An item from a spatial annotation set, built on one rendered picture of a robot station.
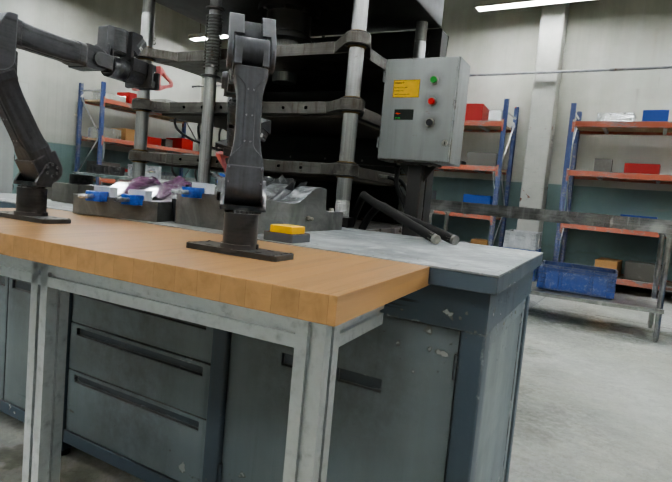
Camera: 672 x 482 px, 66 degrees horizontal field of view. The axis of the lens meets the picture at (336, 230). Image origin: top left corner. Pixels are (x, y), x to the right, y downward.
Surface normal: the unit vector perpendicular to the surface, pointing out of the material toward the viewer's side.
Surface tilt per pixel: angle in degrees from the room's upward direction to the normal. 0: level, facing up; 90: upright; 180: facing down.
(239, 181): 77
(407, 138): 90
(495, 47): 90
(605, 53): 90
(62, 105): 90
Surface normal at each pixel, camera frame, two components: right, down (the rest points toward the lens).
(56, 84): 0.85, 0.11
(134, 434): -0.47, 0.02
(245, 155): 0.25, -0.13
